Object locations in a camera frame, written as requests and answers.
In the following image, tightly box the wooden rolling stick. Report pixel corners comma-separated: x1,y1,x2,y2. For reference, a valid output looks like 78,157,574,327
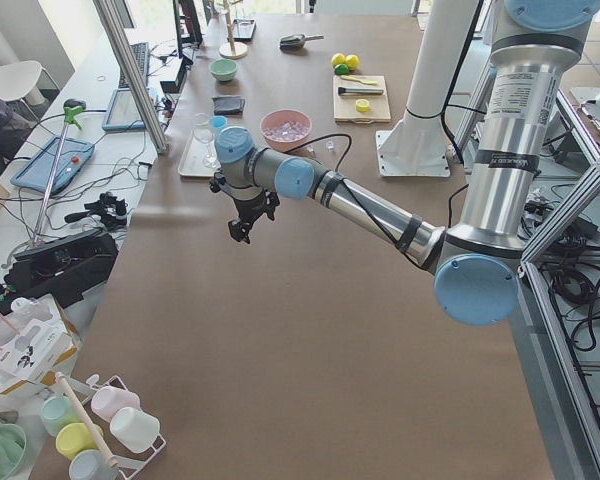
55,372,118,468

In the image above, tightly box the blue plastic cup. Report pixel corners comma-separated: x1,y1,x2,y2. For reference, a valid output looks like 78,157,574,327
209,115,228,135

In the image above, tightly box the black bag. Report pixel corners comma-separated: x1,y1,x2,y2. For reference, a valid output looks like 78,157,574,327
0,229,118,314

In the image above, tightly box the pink bowl of ice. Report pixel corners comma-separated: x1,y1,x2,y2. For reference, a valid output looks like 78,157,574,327
260,109,312,152

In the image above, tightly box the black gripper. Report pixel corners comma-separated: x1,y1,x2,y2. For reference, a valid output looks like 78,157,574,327
228,189,280,244

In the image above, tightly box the green ceramic bowl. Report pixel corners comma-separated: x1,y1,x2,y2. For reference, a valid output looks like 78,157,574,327
209,58,238,82

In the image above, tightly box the white chair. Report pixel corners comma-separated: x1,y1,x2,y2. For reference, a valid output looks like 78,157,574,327
0,60,61,120

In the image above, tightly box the mint green plastic cup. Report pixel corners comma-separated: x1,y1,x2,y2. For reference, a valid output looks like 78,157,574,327
40,395,81,437

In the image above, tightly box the white plastic cup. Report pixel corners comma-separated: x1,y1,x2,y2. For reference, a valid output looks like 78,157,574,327
109,407,160,453

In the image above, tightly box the black keyboard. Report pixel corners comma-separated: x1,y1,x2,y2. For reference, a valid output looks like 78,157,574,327
116,41,151,91

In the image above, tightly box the pink plastic cup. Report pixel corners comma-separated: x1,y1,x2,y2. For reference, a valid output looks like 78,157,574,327
91,385,141,422

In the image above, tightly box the yellow lemon half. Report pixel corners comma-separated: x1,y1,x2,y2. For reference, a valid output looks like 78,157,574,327
355,99,370,112

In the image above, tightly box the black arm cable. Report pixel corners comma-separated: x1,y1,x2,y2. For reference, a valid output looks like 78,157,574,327
289,132,471,271

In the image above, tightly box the grey folded cloth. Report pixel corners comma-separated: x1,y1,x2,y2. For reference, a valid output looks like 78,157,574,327
212,95,245,115

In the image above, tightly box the steel ice scoop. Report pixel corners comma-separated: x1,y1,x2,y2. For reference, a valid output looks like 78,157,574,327
279,34,324,50

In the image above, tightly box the steel muddler black tip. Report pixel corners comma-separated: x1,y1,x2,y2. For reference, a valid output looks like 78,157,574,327
337,86,384,96

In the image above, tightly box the cream plastic tray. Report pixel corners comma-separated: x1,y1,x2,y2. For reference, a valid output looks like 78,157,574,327
177,122,246,179

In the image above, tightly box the white cardboard box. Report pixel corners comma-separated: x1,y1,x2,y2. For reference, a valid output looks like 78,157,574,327
0,294,82,398

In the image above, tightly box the green lime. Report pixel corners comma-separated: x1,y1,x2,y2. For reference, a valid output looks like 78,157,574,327
334,63,350,76

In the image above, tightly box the white wire cup rack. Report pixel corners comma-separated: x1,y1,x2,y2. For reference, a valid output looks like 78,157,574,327
52,374,167,479

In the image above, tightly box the yellow plastic cup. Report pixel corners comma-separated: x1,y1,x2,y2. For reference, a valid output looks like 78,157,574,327
55,422,98,460

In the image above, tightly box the aluminium frame post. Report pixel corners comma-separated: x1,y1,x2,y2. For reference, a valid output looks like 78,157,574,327
93,0,168,155

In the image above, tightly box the grey plastic cup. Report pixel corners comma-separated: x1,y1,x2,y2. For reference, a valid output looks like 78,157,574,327
69,449,117,480

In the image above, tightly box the yellow plastic knife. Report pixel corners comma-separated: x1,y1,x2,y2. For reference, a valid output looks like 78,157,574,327
339,75,378,85

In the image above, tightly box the bamboo cutting board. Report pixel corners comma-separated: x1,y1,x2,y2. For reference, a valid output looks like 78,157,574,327
333,75,391,123

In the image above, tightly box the blue teach pendant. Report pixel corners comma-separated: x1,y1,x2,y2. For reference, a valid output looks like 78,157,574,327
102,88,145,132
10,136,95,194

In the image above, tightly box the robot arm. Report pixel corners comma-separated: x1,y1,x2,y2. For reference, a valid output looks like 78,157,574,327
210,1,600,325

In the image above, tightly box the clear wine glass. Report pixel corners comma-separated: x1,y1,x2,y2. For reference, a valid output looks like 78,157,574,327
193,113,219,169

